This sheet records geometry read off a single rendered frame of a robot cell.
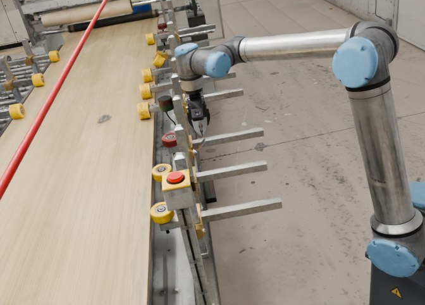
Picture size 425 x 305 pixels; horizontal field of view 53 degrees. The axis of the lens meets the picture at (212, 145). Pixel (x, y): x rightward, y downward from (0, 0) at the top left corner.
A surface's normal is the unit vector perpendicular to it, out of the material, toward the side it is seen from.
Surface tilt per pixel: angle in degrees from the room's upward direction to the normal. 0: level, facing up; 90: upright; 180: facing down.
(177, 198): 90
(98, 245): 0
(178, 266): 0
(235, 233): 0
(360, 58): 83
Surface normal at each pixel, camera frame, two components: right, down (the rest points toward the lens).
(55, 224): -0.15, -0.85
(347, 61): -0.70, 0.35
